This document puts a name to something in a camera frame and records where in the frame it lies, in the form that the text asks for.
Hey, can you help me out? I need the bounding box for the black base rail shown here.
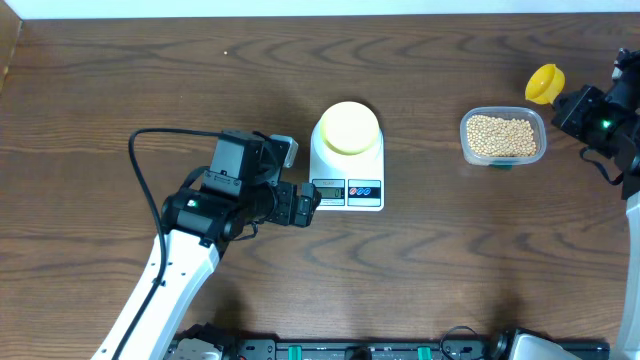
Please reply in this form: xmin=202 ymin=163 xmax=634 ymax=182
xmin=164 ymin=323 xmax=612 ymax=360

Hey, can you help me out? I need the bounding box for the white digital kitchen scale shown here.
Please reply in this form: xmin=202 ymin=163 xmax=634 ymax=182
xmin=309 ymin=122 xmax=385 ymax=212

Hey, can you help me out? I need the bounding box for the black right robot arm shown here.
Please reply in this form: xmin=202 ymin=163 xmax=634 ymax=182
xmin=552 ymin=48 xmax=639 ymax=359

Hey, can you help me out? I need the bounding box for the black left camera cable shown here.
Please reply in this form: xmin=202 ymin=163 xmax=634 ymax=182
xmin=110 ymin=127 xmax=226 ymax=360

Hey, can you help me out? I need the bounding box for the yellow measuring scoop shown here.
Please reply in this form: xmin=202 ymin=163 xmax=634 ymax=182
xmin=525 ymin=64 xmax=566 ymax=105

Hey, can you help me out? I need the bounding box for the clear container of soybeans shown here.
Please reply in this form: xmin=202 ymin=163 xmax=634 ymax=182
xmin=460 ymin=106 xmax=547 ymax=167

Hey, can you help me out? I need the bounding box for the yellow plastic bowl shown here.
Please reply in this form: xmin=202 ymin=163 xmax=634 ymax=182
xmin=319 ymin=101 xmax=380 ymax=155

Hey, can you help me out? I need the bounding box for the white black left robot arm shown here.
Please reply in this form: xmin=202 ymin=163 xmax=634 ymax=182
xmin=94 ymin=130 xmax=321 ymax=359

